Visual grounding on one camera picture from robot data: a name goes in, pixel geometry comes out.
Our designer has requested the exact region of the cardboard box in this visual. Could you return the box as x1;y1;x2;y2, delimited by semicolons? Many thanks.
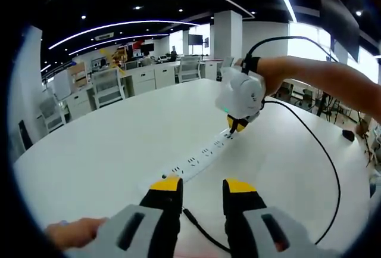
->
67;62;89;89

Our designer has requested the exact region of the white table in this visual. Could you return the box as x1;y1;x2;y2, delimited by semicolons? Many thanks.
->
13;78;376;258

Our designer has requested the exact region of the black monitor on stand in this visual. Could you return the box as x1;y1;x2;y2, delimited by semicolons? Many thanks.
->
188;33;204;57

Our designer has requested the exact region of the black wrist strap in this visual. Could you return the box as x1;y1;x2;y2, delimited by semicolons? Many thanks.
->
241;57;263;74

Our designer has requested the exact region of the black tripod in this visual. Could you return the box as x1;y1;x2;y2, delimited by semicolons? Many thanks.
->
316;90;338;118

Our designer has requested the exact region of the black wrist strap cable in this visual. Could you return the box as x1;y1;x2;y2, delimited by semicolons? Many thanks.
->
245;35;341;63

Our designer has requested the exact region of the row of white desks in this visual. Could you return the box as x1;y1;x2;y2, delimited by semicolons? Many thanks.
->
64;59;224;120

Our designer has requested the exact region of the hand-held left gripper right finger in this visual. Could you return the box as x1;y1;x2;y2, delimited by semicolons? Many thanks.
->
222;177;341;258

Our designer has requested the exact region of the white board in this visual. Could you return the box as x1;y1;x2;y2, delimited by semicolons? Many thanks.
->
53;70;73;100

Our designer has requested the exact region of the yellow frame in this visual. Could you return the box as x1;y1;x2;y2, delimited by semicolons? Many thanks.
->
99;48;126;74

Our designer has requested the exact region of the black data cable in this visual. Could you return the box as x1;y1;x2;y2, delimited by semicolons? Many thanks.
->
182;98;342;253

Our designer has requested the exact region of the person's left hand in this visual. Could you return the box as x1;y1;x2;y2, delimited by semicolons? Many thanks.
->
45;217;108;249

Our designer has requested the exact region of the white desk with clutter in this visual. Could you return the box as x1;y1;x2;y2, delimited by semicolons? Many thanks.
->
279;80;317;104

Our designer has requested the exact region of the black hanging screen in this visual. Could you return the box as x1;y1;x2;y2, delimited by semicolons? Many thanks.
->
319;0;361;63

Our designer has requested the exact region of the white power strip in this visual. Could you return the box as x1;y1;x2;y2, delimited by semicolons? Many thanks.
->
160;129;239;185

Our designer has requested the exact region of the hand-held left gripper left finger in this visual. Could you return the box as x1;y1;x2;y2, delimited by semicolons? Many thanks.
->
64;174;184;258

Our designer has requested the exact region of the black chair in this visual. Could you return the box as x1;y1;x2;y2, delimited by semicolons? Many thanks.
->
17;119;34;152

